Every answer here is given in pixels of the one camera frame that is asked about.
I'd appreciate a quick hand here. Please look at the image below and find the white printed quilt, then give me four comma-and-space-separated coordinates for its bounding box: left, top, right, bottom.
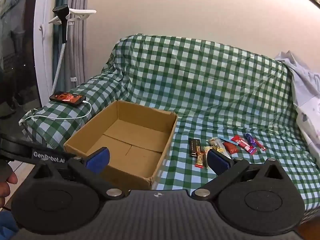
275, 51, 320, 160

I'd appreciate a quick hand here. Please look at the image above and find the thin red stick packet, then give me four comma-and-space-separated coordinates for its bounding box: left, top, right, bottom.
252, 139, 267, 152

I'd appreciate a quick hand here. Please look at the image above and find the person's left hand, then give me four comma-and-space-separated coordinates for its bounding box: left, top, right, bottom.
0, 172, 18, 207

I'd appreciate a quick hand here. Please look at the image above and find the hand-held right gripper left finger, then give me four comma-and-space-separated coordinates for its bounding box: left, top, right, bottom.
31, 147, 125, 201

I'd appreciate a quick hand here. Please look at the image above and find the white charging cable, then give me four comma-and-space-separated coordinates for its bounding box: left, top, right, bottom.
19, 100, 92, 127

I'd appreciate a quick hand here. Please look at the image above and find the white clothes hanger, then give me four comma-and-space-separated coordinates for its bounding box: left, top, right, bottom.
48, 8, 97, 25

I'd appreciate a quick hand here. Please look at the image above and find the garment steamer with braided hose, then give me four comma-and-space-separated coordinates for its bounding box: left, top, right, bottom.
51, 4, 71, 98

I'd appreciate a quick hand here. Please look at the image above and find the cardboard box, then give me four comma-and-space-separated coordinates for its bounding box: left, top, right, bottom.
64, 100, 178, 190

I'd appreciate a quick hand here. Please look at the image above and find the white silver snack bar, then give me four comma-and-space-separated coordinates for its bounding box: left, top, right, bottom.
217, 141, 232, 159

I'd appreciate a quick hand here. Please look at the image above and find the purple chocolate bar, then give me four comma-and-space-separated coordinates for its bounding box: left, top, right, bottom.
244, 133, 257, 146

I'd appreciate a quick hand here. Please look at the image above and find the long red white snack packet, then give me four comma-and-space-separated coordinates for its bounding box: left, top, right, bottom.
230, 135, 258, 154

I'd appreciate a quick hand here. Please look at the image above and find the green checked cloth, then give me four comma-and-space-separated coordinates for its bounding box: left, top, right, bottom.
21, 33, 320, 228

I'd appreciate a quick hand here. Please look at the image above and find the white framed glass door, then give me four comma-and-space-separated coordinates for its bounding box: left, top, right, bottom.
0, 0, 60, 119

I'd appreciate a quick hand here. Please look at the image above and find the green beige snack bar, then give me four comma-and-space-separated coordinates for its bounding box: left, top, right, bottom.
209, 138, 223, 153

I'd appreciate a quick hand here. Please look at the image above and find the dark brown chocolate bar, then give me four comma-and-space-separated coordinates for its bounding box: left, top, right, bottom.
189, 138, 202, 157

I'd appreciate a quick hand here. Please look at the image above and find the grey curtain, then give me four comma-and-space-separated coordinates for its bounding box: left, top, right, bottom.
54, 0, 90, 85

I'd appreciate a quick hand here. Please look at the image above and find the black smartphone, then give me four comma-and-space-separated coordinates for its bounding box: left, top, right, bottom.
49, 92, 87, 108

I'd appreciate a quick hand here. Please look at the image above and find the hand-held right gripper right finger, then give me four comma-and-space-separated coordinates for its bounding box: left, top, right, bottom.
191, 149, 288, 201

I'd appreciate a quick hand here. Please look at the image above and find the dark red sachet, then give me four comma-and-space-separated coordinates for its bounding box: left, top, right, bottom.
223, 141, 240, 154

